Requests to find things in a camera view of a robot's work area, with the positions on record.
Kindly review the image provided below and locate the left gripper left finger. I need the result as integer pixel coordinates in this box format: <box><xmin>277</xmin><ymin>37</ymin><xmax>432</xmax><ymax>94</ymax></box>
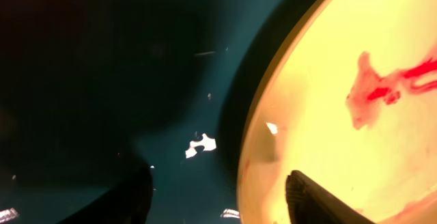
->
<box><xmin>59</xmin><ymin>165</ymin><xmax>153</xmax><ymax>224</ymax></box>

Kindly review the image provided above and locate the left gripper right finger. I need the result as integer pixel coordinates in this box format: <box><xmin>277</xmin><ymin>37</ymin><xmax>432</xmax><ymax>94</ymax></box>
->
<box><xmin>285</xmin><ymin>170</ymin><xmax>374</xmax><ymax>224</ymax></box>

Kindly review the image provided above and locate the yellow-green plate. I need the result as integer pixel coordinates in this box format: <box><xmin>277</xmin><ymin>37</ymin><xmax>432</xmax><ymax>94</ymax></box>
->
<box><xmin>237</xmin><ymin>0</ymin><xmax>436</xmax><ymax>223</ymax></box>

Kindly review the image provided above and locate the teal plastic tray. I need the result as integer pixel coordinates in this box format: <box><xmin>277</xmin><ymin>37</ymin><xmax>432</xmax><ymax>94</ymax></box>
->
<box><xmin>1</xmin><ymin>0</ymin><xmax>316</xmax><ymax>223</ymax></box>

